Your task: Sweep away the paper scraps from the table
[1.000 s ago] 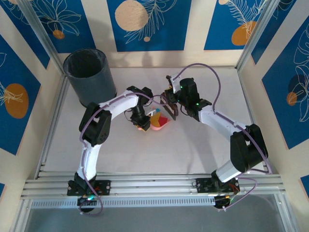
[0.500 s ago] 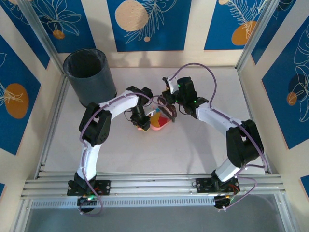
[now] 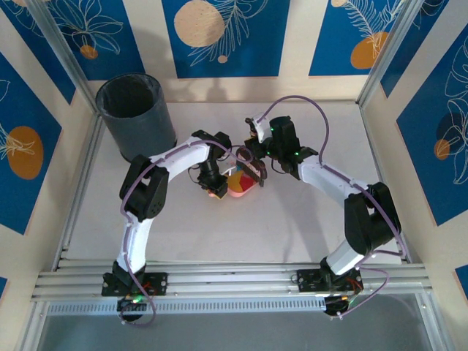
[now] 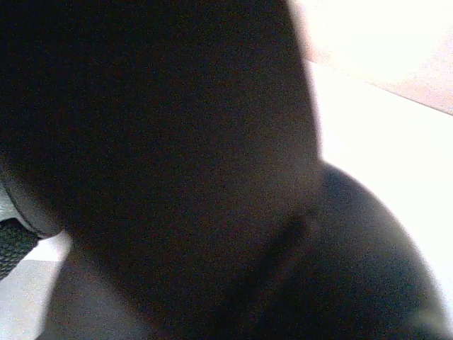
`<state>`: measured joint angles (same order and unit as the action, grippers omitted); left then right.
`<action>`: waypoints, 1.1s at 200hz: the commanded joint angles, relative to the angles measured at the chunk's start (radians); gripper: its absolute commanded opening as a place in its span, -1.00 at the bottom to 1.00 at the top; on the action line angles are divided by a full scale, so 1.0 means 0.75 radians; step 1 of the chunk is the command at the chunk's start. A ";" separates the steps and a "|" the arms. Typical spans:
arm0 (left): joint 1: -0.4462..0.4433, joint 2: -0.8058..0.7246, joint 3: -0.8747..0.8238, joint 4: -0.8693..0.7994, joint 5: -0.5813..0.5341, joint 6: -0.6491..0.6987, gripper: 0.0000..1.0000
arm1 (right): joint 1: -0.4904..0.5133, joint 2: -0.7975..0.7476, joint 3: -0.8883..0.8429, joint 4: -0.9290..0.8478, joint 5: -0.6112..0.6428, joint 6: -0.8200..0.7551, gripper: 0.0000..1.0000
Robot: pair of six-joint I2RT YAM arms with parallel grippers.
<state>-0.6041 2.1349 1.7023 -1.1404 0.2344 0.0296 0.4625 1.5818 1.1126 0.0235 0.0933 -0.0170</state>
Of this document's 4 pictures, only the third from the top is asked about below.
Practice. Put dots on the pink plastic dustpan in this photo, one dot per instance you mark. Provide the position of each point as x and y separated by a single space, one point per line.
237 195

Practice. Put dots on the red paper scrap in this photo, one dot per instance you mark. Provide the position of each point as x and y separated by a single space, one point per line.
248 183

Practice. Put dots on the black hand brush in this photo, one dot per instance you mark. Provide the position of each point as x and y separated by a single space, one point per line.
252 172

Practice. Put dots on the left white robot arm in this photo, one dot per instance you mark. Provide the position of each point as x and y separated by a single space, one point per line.
139 234

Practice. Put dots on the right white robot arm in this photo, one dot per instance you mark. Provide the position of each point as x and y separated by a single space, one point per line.
329 179

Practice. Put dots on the black round waste bin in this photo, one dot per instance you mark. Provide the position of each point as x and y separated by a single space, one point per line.
139 120

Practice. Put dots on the left black controller board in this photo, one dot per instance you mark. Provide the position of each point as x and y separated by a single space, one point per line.
131 305

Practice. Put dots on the black controller board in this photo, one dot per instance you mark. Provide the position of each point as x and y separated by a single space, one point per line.
338 305
131 305

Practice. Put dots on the right black controller board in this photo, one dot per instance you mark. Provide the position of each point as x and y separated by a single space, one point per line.
338 305

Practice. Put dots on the aluminium table edge rail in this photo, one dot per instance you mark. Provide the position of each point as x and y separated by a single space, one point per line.
234 281

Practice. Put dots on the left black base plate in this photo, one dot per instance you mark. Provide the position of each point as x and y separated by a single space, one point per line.
157 283

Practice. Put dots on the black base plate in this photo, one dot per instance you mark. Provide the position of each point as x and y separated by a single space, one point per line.
309 279
157 283

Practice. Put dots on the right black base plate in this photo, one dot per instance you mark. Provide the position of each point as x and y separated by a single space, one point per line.
309 279

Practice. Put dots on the left aluminium side rail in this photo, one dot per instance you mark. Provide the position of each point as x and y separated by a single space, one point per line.
87 164

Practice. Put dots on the right aluminium corner post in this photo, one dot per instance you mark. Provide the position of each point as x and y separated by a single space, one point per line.
391 55

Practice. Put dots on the aluminium corner post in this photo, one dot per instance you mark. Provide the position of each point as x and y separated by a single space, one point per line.
62 55
391 55

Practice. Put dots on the left aluminium corner post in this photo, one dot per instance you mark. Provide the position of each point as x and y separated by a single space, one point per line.
62 55

